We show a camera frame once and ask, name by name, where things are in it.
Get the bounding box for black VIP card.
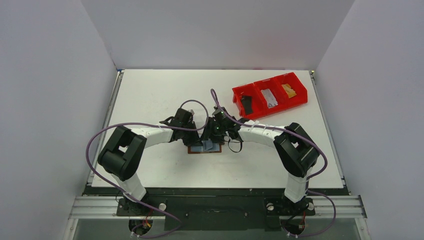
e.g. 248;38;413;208
240;95;254;116

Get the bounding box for silver card in bin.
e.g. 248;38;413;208
260;88;278;109

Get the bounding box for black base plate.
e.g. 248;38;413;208
82;186;349;231

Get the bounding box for red middle bin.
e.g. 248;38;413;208
253;78;288;113

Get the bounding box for purple cable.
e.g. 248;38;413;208
85;99;210;239
210;88;337;239

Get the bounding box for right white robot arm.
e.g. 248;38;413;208
200;107;320;214

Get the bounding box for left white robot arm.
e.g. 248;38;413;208
97;108;201;215

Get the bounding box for red bin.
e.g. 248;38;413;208
253;78;288;113
232;83;266;120
274;72;308;110

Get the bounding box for red left bin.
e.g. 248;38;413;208
232;83;266;120

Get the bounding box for red right bin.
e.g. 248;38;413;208
274;72;308;110

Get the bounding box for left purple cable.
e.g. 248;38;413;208
85;99;210;239

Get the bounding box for gold card in bin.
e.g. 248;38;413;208
281;83;297;99

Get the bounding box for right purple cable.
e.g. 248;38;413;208
210;88;337;239

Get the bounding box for aluminium rail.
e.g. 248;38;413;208
68;195;366;220

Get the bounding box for brown leather card holder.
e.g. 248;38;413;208
187;140;222;154

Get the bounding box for black cable loop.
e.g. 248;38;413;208
226;135;243;154

